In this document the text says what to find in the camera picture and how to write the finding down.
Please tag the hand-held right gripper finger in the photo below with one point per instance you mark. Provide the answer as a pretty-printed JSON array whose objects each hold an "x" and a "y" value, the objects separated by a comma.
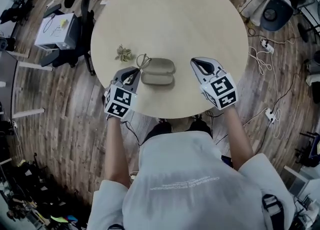
[
  {"x": 216, "y": 64},
  {"x": 197, "y": 72}
]

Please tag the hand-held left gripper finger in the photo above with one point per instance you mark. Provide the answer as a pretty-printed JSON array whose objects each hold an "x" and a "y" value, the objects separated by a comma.
[
  {"x": 119, "y": 73},
  {"x": 136, "y": 81}
]

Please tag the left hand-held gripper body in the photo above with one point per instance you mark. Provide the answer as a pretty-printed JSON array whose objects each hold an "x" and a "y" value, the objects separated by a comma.
[{"x": 120, "y": 101}]

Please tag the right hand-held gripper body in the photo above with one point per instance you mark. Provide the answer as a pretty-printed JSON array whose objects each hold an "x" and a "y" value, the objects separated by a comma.
[{"x": 220, "y": 86}]

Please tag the beige glasses case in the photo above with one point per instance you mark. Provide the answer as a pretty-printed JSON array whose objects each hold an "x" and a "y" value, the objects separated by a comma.
[{"x": 157, "y": 78}]

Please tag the person's left forearm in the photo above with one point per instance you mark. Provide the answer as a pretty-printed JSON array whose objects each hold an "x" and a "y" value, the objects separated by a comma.
[{"x": 115, "y": 153}]

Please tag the person's right forearm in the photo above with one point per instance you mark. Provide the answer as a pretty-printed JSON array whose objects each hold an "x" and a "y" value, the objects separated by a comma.
[{"x": 237, "y": 138}]

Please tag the person's black trousers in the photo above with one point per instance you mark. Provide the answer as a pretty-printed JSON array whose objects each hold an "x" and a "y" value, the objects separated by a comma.
[{"x": 157, "y": 130}]

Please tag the white power strip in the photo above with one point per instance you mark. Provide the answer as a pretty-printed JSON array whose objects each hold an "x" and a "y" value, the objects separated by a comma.
[
  {"x": 270, "y": 115},
  {"x": 268, "y": 47},
  {"x": 50, "y": 4}
]

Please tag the white power adapter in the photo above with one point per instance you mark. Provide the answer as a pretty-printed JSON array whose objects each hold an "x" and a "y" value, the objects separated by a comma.
[{"x": 103, "y": 2}]

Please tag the black office chair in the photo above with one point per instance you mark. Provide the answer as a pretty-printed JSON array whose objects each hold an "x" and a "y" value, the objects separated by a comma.
[{"x": 86, "y": 6}]

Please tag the small yellow item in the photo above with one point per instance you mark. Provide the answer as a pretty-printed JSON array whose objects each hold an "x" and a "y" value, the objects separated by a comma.
[{"x": 63, "y": 22}]

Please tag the white box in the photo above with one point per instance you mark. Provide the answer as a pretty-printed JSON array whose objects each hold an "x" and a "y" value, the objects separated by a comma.
[{"x": 52, "y": 35}]

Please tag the grey round-backed chair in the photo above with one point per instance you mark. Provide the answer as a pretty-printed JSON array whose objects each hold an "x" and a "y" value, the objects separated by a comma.
[{"x": 280, "y": 13}]

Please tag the person's white shirt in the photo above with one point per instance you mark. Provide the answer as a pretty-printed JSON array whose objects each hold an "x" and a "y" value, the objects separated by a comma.
[{"x": 187, "y": 186}]

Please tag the grey desk with white legs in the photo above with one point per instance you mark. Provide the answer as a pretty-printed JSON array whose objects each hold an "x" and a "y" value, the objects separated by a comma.
[{"x": 7, "y": 78}]

